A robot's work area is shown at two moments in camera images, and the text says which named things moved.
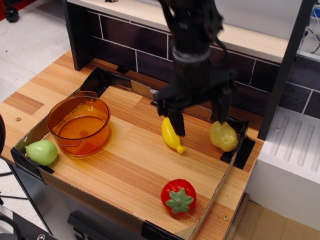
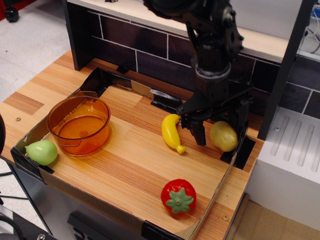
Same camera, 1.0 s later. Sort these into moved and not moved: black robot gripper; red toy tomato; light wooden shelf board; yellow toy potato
Moved: black robot gripper
Not moved: yellow toy potato; red toy tomato; light wooden shelf board
